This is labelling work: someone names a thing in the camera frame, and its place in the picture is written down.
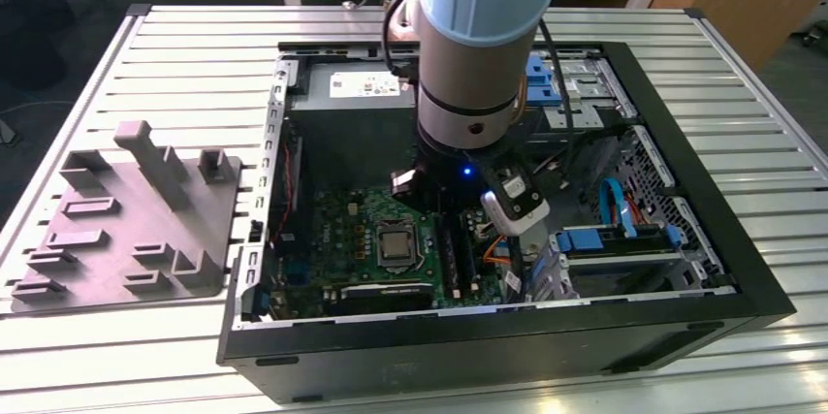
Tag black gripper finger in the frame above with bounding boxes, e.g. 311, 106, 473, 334
388, 168, 425, 203

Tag black RAM stick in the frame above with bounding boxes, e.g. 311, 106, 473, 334
439, 212, 464, 290

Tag black RAM slot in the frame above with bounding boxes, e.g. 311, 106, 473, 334
436, 212, 464, 300

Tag black CPU socket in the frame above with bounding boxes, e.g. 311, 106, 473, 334
371, 218, 425, 275

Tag grey power supply unit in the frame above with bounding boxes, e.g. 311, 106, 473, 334
285, 62, 420, 188

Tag silver CPU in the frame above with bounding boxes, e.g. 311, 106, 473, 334
377, 231, 415, 261

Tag green motherboard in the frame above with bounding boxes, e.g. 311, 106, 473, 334
268, 180, 519, 321

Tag hard disk in blue carrier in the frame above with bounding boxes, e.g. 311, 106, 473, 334
553, 223, 684, 256

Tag blue drive latch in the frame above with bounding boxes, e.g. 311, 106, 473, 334
524, 52, 564, 108

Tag black graphics card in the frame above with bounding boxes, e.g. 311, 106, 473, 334
339, 281, 435, 314

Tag silver drive cage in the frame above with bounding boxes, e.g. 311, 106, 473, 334
516, 52, 640, 146

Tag silver disk bay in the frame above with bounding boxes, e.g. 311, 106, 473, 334
521, 229, 719, 303

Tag black open PC case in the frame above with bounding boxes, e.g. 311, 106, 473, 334
215, 40, 797, 405

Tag grey parts rack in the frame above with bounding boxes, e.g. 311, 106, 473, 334
9, 120, 253, 314

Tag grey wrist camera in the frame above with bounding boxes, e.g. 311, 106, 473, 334
479, 166, 552, 237

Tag orange wires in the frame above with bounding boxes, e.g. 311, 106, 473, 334
483, 235, 516, 268

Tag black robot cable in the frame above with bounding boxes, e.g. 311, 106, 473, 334
537, 20, 579, 192

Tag black wire bundle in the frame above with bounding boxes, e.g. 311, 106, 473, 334
540, 123, 631, 192

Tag blue flat wire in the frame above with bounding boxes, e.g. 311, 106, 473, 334
599, 176, 640, 239

